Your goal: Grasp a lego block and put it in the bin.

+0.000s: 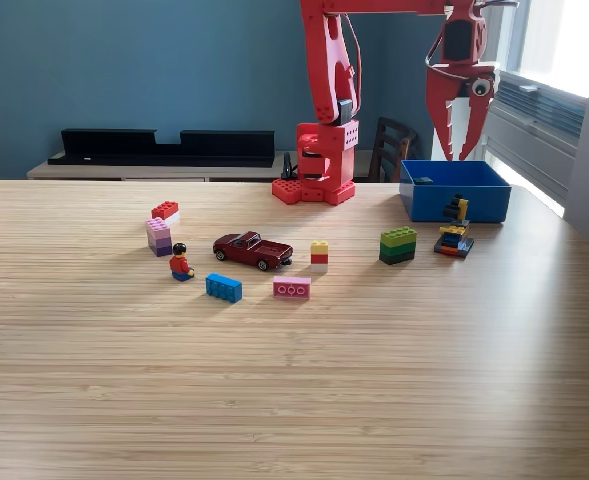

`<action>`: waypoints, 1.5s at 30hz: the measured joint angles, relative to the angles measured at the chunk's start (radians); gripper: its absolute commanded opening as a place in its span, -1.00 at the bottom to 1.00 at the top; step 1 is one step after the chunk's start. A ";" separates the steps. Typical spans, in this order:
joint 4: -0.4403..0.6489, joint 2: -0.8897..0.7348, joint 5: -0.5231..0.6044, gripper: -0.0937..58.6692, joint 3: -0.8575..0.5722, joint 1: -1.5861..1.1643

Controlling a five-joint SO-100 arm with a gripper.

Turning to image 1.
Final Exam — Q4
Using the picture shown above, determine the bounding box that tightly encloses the small yellow toy digger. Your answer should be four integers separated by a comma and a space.
433, 194, 476, 260

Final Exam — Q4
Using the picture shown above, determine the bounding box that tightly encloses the dark wooden chair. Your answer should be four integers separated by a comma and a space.
367, 116, 420, 184

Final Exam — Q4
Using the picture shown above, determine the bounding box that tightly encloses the blue brick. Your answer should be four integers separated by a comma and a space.
204, 272, 244, 304

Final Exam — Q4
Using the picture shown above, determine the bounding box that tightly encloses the pink purple brick stack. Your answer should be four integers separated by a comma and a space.
145, 216, 174, 258

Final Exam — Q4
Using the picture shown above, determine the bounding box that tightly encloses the robot wrist servo cable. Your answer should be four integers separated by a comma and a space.
423, 22, 475, 81

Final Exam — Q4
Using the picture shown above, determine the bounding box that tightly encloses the grey vent grille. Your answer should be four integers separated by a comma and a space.
484, 69, 588, 151

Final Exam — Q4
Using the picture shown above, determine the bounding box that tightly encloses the toy figure red shirt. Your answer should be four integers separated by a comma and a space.
168, 242, 196, 283

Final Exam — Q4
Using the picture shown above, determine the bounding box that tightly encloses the pale wooden sideboard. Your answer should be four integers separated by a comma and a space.
26, 149, 375, 183

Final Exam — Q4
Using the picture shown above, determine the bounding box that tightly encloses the white window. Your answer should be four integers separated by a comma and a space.
491, 0, 589, 99

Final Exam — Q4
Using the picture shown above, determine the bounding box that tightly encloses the green brick stack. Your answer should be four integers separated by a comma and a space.
378, 225, 419, 265

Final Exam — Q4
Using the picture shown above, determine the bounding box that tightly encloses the blue plastic bin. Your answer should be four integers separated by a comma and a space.
399, 159, 513, 224

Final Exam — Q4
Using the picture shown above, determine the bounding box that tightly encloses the yellow red white brick stack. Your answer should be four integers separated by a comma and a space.
309, 239, 330, 274

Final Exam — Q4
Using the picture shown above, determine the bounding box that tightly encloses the dark red toy pickup car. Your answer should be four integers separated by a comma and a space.
211, 230, 295, 272

